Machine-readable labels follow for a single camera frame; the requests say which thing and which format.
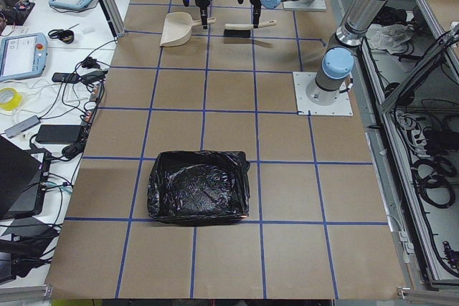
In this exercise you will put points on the beige plastic dustpan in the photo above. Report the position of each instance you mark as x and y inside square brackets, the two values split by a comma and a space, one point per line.
[177, 29]

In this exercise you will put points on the beige hand brush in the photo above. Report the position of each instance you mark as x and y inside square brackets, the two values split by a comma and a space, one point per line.
[245, 30]

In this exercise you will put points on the black bag lined bin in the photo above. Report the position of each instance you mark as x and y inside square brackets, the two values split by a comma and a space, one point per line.
[199, 188]

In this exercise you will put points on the crumpled white cloth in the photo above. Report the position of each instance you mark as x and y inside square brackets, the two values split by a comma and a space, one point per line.
[392, 38]

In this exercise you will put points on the black tape roll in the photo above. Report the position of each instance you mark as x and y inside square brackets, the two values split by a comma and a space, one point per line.
[66, 36]

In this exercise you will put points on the black power brick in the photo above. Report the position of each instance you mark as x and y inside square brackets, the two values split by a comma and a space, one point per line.
[58, 134]

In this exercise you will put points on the near teach pendant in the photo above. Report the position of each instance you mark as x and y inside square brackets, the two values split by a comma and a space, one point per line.
[23, 57]

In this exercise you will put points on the grey usb hub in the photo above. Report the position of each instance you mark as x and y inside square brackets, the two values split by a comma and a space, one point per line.
[22, 126]

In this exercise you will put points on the yellow tape roll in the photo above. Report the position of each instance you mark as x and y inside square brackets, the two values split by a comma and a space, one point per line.
[10, 99]

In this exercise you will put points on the black laptop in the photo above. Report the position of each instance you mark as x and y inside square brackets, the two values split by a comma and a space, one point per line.
[24, 174]

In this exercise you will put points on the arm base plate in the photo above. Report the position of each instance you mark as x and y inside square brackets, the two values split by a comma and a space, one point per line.
[305, 5]
[312, 100]

